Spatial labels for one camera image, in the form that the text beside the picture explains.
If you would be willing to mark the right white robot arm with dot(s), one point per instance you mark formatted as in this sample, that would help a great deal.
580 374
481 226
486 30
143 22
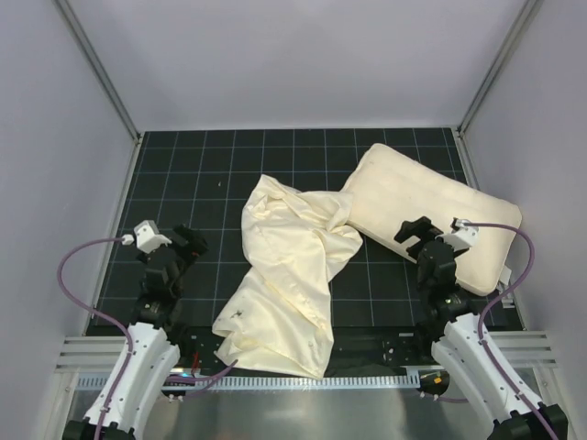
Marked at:
455 336

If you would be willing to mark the black grid mat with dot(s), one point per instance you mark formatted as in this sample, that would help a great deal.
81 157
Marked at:
202 179

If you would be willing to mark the aluminium frame post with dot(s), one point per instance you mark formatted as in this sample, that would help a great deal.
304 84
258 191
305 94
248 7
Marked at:
505 53
85 45

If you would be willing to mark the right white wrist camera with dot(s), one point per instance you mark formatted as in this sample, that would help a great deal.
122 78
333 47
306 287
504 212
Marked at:
463 235

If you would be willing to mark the right aluminium frame post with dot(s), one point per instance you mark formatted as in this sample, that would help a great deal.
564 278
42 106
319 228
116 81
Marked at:
505 53

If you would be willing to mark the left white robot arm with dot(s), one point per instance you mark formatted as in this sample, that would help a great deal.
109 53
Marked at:
155 340

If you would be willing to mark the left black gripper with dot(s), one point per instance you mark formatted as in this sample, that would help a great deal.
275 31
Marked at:
175 249

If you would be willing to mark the cream pillowcase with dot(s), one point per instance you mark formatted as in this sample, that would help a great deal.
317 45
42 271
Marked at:
279 318

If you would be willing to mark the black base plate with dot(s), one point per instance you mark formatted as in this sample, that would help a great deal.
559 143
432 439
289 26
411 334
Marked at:
357 351

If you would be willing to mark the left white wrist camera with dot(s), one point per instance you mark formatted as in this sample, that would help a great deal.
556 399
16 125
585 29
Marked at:
148 237

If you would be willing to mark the aluminium rail front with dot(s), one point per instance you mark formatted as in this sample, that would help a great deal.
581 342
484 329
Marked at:
99 353

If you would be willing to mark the slotted cable duct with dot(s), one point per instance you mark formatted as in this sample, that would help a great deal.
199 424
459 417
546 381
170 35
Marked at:
96 381

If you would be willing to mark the white pillow tag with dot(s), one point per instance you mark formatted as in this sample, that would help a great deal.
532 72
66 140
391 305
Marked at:
504 279

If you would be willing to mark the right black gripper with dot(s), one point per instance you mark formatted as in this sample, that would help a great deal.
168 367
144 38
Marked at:
426 239

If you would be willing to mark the cream pillow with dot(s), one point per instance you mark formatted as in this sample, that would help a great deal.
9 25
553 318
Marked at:
388 188

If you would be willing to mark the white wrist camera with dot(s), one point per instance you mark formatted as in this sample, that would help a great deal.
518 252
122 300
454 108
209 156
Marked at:
148 237
463 235

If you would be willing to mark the left aluminium frame post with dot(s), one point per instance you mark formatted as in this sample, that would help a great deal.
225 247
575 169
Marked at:
85 45

